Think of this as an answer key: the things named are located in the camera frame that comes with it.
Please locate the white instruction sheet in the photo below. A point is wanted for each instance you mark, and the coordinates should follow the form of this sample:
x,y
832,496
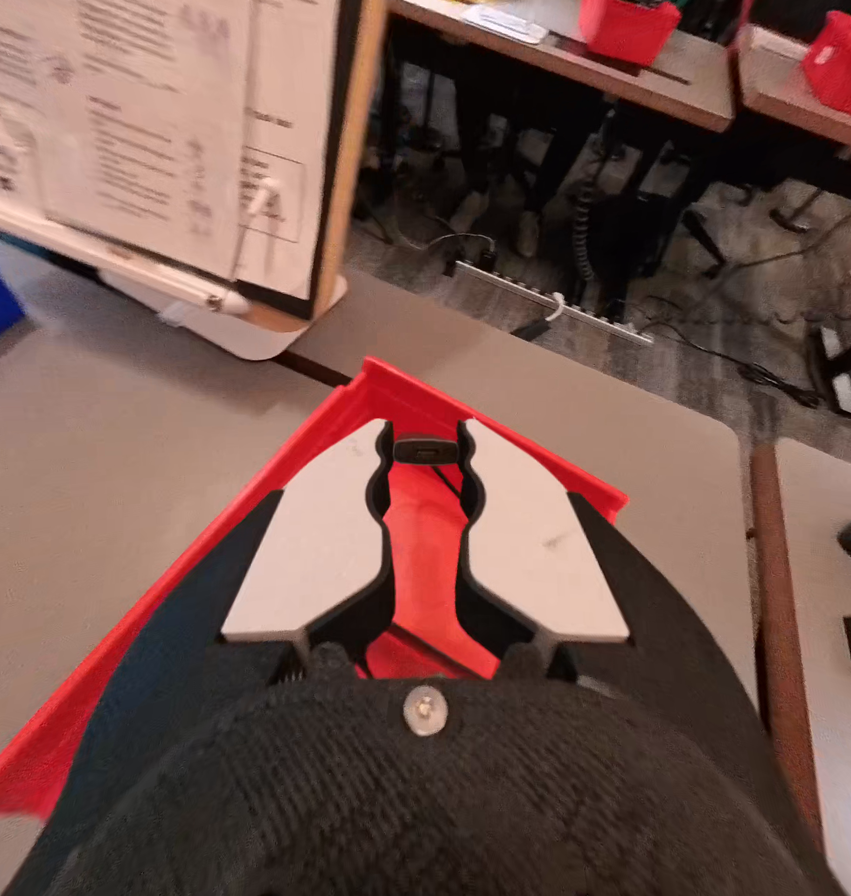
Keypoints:
x,y
285,91

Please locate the white power strip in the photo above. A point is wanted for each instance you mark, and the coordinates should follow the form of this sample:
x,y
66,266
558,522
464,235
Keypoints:
x,y
593,315

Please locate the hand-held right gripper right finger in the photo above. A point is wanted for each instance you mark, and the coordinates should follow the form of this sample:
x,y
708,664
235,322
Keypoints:
x,y
537,553

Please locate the red plastic bin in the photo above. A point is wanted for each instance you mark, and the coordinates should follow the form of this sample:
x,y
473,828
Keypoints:
x,y
418,404
842,66
628,31

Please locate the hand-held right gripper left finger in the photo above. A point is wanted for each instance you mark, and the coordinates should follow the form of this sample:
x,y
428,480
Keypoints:
x,y
313,553

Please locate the wooden document board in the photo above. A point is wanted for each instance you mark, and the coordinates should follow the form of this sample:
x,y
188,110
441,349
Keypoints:
x,y
355,140

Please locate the grey desk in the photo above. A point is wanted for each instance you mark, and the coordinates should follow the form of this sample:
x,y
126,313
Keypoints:
x,y
768,77
838,735
117,455
677,84

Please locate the white document stand base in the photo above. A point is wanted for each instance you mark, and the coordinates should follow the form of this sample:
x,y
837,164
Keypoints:
x,y
506,24
257,339

